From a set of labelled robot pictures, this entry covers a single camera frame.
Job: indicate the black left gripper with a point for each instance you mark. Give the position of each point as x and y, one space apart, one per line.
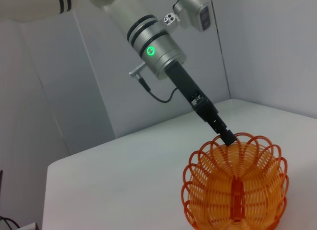
184 82

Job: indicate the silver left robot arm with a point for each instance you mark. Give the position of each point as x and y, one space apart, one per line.
158 37

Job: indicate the grey box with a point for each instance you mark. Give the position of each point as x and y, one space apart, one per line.
31 226

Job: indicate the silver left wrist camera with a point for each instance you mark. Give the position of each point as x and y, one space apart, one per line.
195 10

